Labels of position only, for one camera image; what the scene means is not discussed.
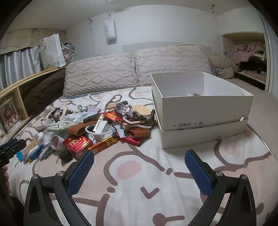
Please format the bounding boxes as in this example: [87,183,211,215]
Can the beige textured pillow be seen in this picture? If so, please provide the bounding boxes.
[63,53,139,97]
[132,44,214,87]

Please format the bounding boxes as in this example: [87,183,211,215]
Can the grey-green cloth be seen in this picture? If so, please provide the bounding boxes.
[212,66,231,79]

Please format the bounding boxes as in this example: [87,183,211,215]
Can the rose gold scissors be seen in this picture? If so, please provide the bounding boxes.
[108,96,119,109]

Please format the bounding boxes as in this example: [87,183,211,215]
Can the gold red candy bar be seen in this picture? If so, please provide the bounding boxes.
[87,136,119,155]

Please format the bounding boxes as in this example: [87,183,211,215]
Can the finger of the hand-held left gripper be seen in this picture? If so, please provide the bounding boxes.
[0,139,26,159]
[0,139,18,150]

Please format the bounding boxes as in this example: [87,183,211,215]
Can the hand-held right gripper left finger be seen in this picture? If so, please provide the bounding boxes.
[23,150,95,226]

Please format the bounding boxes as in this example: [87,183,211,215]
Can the dark red candy bar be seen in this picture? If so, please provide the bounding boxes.
[115,131,143,147]

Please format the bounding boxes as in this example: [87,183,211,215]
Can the round wooden coaster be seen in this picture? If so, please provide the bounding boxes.
[131,105,152,117]

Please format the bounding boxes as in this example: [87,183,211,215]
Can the white ring handle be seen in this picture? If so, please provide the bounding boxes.
[122,116,153,129]

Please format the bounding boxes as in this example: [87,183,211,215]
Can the purple crocheted doll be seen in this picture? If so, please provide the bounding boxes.
[115,104,156,122]

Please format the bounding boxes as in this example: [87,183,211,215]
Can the plush doll in clear case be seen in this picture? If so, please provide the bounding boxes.
[0,97,21,136]

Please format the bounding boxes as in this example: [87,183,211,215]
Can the white hanging cable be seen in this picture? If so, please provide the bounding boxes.
[88,18,95,59]

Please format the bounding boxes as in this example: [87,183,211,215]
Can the brown duvet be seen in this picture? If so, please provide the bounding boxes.
[22,70,66,116]

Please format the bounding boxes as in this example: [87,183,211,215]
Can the person's left hand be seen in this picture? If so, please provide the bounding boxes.
[3,165,11,194]

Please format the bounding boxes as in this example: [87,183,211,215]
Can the grey headboard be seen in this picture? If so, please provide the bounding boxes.
[122,41,212,54]

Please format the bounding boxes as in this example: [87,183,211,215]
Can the grey curtain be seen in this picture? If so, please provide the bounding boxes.
[0,46,44,90]

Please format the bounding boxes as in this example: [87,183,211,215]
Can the clear mask packet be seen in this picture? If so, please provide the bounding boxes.
[67,113,87,123]

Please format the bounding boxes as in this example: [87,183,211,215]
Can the brass tube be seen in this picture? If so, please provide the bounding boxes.
[93,114,106,132]

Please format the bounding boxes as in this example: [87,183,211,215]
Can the white louvre door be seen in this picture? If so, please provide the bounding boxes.
[261,15,278,99]

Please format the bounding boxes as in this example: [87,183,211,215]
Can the brown leather wallet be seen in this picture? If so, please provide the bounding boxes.
[66,122,97,136]

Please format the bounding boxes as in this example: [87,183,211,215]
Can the white shoe box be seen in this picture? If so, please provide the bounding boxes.
[150,72,254,132]

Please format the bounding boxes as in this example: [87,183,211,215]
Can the clear storage container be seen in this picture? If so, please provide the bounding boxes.
[61,43,77,65]

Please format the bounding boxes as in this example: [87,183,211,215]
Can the white charger cable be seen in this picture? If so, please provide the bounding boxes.
[84,124,115,137]

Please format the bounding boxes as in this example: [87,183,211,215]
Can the pink clothes pile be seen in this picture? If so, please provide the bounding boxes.
[226,43,267,64]

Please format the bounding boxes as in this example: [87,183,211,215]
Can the brown leather strap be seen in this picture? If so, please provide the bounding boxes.
[128,127,152,140]

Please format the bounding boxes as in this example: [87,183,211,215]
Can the small black box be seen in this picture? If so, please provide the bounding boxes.
[59,150,73,163]

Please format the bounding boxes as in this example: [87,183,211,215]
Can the white shopping bag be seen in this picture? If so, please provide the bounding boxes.
[40,33,67,70]

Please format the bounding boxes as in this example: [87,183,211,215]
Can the red cigarette box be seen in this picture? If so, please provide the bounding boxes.
[63,135,93,159]

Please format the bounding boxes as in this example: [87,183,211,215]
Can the white shoe box lid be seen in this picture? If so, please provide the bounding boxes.
[155,109,249,150]

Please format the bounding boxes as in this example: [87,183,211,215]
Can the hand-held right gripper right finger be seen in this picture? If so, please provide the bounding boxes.
[185,150,257,226]

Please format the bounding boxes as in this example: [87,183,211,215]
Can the white hanging tissue bag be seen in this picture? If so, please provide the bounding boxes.
[104,16,118,41]

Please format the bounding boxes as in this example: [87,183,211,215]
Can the crocheted flower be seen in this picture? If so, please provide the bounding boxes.
[48,107,64,120]

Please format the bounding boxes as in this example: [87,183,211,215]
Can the cartoon printed bedsheet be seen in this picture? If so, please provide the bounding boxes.
[6,86,278,226]

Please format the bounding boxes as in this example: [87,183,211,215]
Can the wooden bedside shelf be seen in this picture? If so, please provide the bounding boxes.
[0,66,66,140]

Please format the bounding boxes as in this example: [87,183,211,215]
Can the white power adapter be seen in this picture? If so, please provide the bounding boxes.
[93,120,109,142]

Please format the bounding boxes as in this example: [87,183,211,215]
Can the printed cloth valance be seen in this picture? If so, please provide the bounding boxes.
[0,28,66,55]

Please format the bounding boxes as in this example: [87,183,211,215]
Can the pink packet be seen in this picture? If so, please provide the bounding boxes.
[83,107,101,119]

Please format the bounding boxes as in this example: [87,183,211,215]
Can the floral fabric pouch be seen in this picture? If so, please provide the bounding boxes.
[47,124,68,132]

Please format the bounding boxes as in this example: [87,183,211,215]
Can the fluffy beige cushion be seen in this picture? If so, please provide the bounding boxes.
[207,53,239,79]

